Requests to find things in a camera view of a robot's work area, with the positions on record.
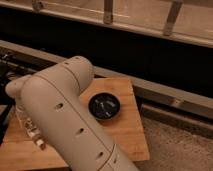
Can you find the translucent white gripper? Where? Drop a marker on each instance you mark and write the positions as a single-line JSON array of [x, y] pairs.
[[30, 128]]

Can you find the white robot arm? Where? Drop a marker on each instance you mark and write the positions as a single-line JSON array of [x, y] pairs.
[[51, 99]]

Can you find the black ceramic bowl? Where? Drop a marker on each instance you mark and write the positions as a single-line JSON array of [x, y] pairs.
[[104, 106]]

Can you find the metal window rail frame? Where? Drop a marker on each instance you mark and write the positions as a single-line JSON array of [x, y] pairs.
[[188, 21]]

